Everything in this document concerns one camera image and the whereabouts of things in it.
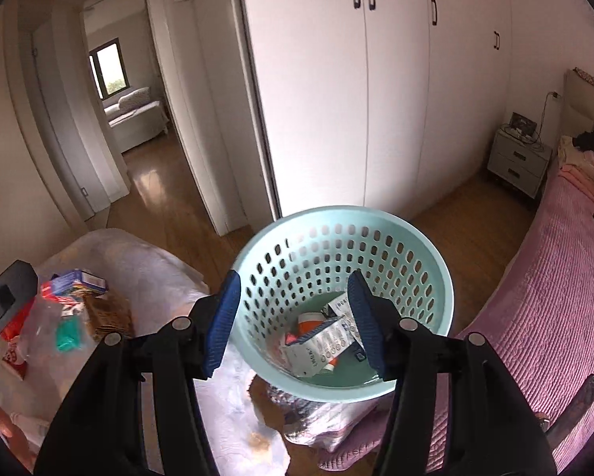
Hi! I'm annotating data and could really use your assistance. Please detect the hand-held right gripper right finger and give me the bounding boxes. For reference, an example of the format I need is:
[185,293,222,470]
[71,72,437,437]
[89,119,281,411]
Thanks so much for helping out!
[346,269,558,476]

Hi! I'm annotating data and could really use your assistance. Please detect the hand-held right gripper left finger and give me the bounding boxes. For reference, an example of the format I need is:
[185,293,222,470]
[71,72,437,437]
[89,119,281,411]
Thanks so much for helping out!
[34,270,241,476]

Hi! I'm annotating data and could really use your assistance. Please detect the red plastic bag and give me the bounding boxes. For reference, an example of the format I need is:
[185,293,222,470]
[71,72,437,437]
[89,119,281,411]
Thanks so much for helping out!
[2,301,35,340]

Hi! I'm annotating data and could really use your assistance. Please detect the clear plastic bag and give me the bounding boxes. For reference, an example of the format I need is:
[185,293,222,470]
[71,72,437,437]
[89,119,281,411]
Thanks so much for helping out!
[19,295,87,364]

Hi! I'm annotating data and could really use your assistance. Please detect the white blister pack box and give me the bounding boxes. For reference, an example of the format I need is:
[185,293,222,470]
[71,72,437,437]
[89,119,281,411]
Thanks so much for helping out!
[282,315,364,378]

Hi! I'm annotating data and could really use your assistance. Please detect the orange pill bottle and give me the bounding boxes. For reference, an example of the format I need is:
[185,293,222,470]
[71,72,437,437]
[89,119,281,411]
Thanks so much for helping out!
[287,311,328,345]

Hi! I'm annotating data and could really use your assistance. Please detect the white packet red print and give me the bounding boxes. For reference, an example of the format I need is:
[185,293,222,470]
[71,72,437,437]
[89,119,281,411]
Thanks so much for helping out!
[0,340,30,382]

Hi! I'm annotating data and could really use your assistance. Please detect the blue cardboard box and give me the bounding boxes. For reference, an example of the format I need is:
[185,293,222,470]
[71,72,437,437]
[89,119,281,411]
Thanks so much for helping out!
[50,269,109,303]

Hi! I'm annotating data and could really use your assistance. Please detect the green plastic piece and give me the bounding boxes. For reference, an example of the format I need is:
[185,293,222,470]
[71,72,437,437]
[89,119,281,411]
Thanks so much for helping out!
[55,320,82,353]

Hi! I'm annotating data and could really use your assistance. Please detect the light green plastic basket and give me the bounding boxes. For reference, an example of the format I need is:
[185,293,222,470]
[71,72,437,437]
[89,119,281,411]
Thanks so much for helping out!
[229,204,455,404]

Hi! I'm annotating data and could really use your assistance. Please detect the brown cardboard box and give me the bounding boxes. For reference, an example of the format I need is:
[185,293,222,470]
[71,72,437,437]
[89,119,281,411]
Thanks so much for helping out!
[83,290,135,339]

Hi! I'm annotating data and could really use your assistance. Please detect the person's left hand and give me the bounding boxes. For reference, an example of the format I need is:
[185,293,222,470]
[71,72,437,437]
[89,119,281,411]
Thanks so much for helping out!
[0,401,32,472]

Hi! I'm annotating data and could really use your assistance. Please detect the pale patterned table cloth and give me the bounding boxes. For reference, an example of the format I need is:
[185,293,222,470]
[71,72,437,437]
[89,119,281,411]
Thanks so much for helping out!
[0,228,290,476]

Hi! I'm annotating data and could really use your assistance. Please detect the grey patterned quilt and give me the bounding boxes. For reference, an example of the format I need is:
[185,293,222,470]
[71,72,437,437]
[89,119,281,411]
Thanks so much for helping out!
[250,377,378,453]

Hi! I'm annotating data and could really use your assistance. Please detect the pink bedspread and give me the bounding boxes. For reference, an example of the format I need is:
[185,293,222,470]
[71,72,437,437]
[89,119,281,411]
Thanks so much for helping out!
[321,173,594,473]

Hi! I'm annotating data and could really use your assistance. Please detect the light grey sofa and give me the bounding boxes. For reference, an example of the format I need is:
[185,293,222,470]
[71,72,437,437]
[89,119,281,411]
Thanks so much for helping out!
[102,86,171,154]

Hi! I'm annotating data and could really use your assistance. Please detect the grey nightstand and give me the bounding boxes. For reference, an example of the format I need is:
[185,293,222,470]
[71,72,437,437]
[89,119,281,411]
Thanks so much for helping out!
[485,126,553,200]

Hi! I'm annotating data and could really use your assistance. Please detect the smartphone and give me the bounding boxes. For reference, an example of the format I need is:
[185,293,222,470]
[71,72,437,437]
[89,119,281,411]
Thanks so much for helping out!
[544,374,594,449]

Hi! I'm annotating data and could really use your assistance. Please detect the white wardrobe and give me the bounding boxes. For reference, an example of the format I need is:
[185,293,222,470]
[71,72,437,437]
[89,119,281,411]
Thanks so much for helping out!
[235,0,540,220]

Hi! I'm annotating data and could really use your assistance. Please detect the dark framed window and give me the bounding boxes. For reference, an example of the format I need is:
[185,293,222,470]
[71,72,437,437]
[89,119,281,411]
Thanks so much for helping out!
[89,37,129,100]

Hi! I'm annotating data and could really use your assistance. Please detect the small black device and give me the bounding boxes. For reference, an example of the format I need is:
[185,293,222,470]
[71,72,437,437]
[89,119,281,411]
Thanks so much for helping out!
[509,113,538,142]

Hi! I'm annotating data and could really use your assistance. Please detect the folded pink blanket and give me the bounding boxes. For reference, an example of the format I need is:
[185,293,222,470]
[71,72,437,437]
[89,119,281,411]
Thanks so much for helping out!
[559,151,594,211]

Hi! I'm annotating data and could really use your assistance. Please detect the pale yellow cloth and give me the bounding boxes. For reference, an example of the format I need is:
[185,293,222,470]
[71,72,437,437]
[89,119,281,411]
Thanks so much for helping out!
[557,135,583,162]

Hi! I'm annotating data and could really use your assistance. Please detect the beige padded headboard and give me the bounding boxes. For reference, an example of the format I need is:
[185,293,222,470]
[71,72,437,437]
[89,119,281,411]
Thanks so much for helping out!
[557,68,594,140]

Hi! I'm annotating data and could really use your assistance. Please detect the leopard print pillow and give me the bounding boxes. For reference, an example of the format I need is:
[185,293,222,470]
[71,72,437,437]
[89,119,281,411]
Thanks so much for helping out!
[573,67,594,95]

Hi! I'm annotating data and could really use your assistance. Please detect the black charger cable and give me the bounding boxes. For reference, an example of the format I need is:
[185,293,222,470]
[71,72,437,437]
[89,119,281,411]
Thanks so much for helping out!
[536,90,560,148]

